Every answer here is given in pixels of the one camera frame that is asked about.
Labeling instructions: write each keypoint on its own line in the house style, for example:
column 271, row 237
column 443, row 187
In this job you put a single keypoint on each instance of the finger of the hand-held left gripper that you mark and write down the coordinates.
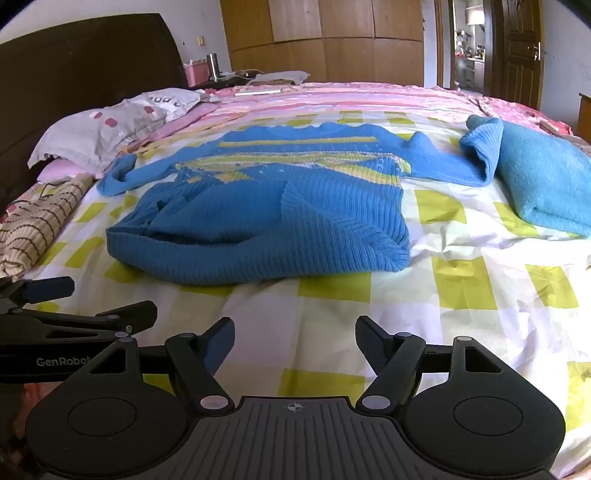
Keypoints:
column 48, row 290
column 134, row 314

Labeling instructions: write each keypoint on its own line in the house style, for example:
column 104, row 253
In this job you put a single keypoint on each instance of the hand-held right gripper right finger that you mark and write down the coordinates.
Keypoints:
column 369, row 342

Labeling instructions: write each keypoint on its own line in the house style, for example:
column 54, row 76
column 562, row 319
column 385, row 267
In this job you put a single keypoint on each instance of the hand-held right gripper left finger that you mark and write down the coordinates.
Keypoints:
column 219, row 342

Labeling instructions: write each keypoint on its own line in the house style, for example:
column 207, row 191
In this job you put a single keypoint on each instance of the blue knitted sweater yellow stripes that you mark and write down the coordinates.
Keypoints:
column 258, row 207

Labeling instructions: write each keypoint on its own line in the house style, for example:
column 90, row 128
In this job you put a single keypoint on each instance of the beige plaid cloth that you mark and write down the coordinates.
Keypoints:
column 32, row 221

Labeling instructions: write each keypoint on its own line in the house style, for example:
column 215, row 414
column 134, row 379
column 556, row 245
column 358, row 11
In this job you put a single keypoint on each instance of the pink pillow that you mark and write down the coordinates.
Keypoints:
column 60, row 170

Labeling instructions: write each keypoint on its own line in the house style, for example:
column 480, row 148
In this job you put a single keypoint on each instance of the grey pillow red dots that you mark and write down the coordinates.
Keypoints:
column 87, row 134

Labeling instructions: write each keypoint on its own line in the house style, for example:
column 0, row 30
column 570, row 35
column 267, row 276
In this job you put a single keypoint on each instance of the white printed pillow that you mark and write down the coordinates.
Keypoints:
column 171, row 100

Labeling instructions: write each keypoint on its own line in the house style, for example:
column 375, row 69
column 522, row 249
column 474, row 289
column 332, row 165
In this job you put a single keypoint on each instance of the dark wooden headboard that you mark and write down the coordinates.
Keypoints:
column 69, row 69

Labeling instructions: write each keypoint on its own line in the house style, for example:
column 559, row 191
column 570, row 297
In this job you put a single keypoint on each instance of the folded teal wool garment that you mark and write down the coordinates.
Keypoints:
column 540, row 175

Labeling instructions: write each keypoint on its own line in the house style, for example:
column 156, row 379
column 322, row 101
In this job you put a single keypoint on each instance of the pink striped quilt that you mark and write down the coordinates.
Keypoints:
column 332, row 99

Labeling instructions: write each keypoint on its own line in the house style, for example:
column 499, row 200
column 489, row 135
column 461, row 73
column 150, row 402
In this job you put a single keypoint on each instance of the pink storage box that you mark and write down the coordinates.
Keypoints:
column 196, row 74

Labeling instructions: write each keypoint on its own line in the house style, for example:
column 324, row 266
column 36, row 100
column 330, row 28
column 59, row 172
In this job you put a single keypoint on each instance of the white flat paper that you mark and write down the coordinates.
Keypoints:
column 256, row 91

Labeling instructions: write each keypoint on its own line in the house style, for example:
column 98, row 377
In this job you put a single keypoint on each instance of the metal thermos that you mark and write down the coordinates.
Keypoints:
column 212, row 67

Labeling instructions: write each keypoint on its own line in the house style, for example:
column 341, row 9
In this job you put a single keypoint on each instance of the pink floral quilt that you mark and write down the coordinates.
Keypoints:
column 512, row 110

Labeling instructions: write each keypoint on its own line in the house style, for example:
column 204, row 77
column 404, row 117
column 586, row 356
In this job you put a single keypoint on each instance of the grey cloth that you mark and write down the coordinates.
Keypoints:
column 281, row 77

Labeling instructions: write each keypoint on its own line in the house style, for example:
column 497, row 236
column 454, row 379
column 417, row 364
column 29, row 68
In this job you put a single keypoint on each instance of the wooden wardrobe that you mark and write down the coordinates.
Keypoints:
column 323, row 37

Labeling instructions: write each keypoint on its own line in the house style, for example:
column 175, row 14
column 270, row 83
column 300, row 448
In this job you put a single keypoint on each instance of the wooden cabinet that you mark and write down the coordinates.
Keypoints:
column 584, row 115

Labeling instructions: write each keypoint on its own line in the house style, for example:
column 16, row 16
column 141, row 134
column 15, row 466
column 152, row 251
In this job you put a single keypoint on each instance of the dark brown door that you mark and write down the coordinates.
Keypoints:
column 519, row 50

